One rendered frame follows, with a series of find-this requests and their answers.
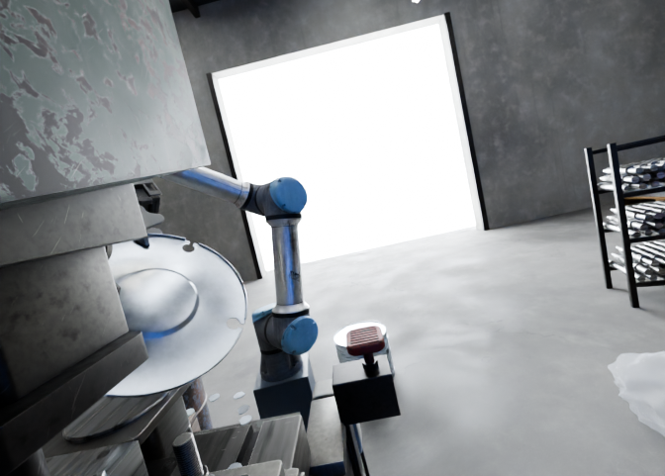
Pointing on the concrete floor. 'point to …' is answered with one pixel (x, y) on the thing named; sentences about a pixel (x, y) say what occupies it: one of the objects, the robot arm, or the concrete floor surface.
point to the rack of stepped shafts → (631, 217)
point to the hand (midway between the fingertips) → (140, 243)
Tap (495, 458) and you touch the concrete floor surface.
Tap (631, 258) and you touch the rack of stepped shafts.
